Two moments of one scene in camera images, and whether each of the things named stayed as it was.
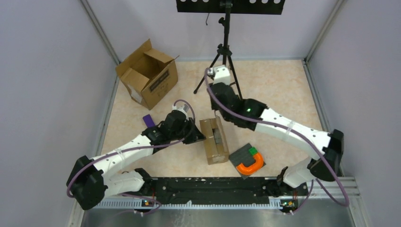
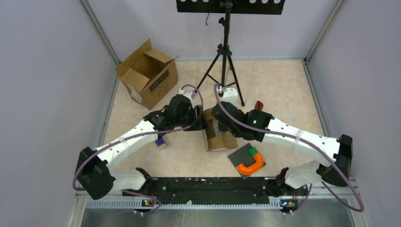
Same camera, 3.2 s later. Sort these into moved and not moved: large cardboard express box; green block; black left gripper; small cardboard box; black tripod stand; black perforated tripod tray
Moved: black left gripper; small cardboard box
Not moved: large cardboard express box; green block; black tripod stand; black perforated tripod tray
